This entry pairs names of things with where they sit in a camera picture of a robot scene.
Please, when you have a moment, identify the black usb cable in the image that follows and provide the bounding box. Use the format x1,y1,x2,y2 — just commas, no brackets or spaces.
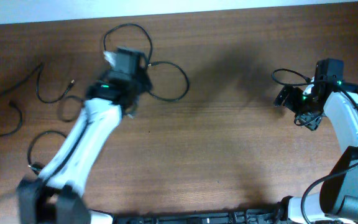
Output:
103,23,190,102
0,62,75,137
26,95,85,174

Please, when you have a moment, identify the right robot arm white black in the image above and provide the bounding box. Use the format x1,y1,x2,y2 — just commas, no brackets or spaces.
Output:
274,58,358,223

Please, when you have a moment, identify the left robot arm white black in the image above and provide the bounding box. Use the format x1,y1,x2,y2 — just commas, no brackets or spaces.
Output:
17,47,152,223

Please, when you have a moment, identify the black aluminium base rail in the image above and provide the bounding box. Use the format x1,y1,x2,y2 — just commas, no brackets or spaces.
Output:
88,207,287,224

